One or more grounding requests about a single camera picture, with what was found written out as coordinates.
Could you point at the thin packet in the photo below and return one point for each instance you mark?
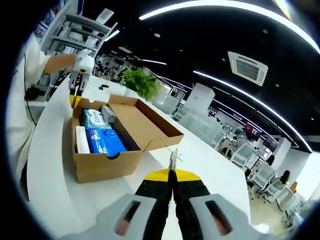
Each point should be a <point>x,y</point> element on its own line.
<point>173,160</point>

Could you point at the brown cardboard shoe box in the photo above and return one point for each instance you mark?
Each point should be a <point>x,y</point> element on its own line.
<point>107,167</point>

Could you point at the grey metal shelf rack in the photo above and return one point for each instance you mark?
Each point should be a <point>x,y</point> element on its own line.
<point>85,22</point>

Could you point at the white mesh office chair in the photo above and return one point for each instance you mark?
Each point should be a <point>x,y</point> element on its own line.
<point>278,190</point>
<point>262,175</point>
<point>243,155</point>

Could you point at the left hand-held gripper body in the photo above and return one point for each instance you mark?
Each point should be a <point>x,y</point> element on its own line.
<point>83,62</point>

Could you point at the curved ceiling light strip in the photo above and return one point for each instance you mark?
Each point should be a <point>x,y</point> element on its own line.
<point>225,85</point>
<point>150,14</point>

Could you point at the green plant in white pot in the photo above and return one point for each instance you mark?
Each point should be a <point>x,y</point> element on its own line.
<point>141,83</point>

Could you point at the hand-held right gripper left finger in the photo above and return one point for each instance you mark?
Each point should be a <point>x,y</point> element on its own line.
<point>145,207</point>

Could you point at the red-lit display screen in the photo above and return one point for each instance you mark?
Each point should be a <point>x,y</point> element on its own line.
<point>253,128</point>

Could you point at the small black object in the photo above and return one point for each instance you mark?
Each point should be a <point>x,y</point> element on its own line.
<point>103,87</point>

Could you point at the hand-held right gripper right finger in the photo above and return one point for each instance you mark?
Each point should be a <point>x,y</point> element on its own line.
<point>200,207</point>

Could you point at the black bag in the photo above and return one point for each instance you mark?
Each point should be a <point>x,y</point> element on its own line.
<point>33,92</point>

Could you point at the white ceiling air vent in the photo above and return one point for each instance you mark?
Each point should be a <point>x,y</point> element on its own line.
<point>247,68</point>

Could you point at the frosted white desk partition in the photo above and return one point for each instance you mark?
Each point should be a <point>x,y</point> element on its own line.
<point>200,127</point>

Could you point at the dark display screen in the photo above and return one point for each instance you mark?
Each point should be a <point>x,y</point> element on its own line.
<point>272,141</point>

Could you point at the small brown bag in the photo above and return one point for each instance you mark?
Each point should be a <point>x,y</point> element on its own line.
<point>293,186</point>

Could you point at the blue tissue pack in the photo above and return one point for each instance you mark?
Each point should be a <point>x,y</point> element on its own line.
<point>105,141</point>

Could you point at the blue white wall poster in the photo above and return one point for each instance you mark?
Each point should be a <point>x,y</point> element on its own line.
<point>47,17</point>

